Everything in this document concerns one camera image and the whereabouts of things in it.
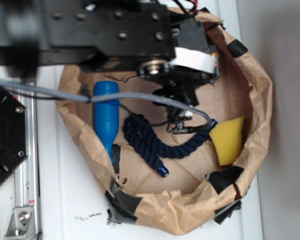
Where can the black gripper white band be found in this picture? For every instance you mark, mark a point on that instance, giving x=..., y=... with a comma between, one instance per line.
x=196, y=63

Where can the yellow sponge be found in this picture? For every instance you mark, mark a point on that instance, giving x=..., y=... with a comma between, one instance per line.
x=227, y=142

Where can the brown paper bag basket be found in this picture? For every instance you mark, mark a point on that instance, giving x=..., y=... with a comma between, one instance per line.
x=197, y=187

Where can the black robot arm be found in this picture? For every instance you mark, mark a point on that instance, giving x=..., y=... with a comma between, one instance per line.
x=166, y=46

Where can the aluminium extrusion rail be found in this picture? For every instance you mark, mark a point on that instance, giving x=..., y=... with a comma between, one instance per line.
x=26, y=176

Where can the metal corner bracket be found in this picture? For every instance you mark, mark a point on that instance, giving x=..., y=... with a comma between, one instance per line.
x=23, y=224

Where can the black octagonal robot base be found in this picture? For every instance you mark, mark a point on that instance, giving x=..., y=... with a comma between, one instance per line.
x=13, y=138

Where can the blue plastic bottle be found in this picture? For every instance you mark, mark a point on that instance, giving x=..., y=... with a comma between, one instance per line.
x=106, y=115

